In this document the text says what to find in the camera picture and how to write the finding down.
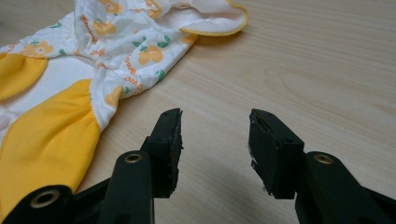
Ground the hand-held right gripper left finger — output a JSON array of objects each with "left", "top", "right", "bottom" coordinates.
[{"left": 98, "top": 107, "right": 184, "bottom": 224}]

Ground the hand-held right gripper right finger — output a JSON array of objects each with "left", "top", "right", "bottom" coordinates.
[{"left": 247, "top": 108, "right": 389, "bottom": 224}]

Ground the white and yellow floral garment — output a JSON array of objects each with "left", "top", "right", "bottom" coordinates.
[{"left": 0, "top": 0, "right": 249, "bottom": 222}]

